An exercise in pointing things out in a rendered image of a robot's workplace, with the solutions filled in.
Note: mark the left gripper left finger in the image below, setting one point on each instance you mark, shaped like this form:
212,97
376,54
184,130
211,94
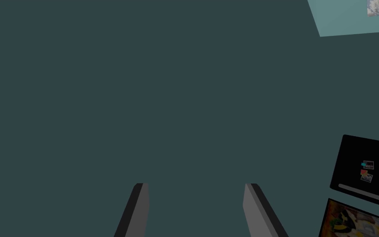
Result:
136,214

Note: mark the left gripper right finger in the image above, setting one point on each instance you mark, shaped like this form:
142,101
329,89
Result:
258,214

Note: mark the black fridge with magnets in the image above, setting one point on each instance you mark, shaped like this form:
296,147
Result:
360,164

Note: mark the orange framed wall picture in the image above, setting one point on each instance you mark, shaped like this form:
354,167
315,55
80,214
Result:
357,220

